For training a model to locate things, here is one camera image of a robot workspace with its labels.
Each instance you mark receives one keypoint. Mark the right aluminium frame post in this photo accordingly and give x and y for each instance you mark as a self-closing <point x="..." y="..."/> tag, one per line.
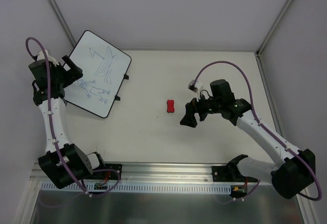
<point x="278" y="20"/>

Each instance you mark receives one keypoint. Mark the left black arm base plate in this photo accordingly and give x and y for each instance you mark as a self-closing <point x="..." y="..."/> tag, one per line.
<point x="108" y="171"/>

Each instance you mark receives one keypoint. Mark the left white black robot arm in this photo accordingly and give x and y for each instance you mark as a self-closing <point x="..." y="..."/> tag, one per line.
<point x="63" y="163"/>

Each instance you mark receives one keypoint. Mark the left aluminium frame post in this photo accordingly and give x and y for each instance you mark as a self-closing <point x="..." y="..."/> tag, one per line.
<point x="55" y="8"/>

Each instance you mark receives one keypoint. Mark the aluminium mounting rail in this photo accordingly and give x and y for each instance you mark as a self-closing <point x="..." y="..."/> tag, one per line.
<point x="167" y="172"/>

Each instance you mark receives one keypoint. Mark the aluminium frame post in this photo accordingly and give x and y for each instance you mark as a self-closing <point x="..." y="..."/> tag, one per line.
<point x="278" y="20"/>
<point x="55" y="8"/>

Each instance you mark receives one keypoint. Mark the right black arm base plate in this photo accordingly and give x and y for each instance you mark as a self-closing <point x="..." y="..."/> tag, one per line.
<point x="229" y="173"/>

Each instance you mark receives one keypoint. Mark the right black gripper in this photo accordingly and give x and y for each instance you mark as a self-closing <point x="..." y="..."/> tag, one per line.
<point x="195" y="109"/>

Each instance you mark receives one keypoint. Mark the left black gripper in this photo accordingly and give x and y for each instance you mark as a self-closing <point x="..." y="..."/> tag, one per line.
<point x="70" y="71"/>

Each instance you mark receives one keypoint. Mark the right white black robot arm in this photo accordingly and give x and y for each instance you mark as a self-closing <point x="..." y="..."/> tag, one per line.
<point x="292" y="169"/>

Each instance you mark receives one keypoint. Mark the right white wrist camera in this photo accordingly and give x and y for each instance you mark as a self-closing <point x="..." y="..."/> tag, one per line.
<point x="196" y="87"/>

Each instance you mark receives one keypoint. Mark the red whiteboard eraser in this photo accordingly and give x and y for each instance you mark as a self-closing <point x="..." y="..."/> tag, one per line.
<point x="170" y="106"/>

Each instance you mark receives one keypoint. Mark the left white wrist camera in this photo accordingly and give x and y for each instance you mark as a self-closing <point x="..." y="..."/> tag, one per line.
<point x="41" y="56"/>

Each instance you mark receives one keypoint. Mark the wire whiteboard stand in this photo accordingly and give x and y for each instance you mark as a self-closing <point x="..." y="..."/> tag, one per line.
<point x="117" y="97"/>

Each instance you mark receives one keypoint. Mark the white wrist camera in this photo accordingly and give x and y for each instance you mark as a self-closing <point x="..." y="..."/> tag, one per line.
<point x="196" y="87"/>
<point x="41" y="56"/>

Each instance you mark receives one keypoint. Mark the white board with black frame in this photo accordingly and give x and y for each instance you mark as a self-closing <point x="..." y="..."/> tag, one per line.
<point x="103" y="67"/>

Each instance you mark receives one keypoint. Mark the white slotted cable duct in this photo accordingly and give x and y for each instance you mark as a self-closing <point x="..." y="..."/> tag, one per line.
<point x="223" y="189"/>

